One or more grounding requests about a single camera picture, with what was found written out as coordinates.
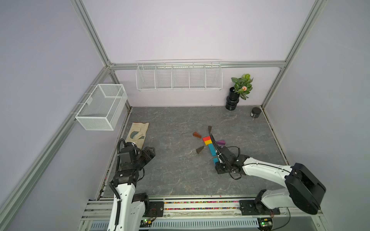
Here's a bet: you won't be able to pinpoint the purple wedge block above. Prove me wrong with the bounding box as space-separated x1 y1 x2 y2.
216 140 225 146

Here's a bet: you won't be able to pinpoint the dark brown wedge block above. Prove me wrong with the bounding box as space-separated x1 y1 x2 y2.
196 146 205 154

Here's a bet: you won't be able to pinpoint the long white wire basket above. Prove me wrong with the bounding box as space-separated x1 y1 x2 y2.
136 59 223 90

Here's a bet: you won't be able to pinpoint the square white wire basket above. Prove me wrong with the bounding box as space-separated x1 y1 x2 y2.
75 84 128 131

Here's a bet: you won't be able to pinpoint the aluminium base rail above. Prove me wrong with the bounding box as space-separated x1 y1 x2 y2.
77 195 324 223

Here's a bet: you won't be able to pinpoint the red rectangular block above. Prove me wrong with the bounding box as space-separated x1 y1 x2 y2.
202 136 211 142

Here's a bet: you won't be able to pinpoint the small black cylinder can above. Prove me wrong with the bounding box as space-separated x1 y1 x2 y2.
250 107 262 118

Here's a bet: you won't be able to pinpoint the white vented cable duct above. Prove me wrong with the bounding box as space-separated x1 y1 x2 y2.
89 218 260 231

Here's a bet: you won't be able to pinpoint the yellow work glove green patches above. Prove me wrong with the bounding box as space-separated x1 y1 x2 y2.
125 122 149 149

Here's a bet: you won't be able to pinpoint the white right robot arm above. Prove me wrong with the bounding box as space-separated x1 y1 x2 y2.
209 135 326 215

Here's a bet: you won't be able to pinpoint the potted green plant black vase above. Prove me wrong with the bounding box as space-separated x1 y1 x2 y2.
225 74 253 111

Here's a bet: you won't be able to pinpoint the reddish brown wedge block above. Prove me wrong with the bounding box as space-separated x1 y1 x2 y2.
193 132 202 139

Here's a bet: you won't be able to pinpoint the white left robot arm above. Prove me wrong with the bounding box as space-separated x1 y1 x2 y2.
107 139 156 231

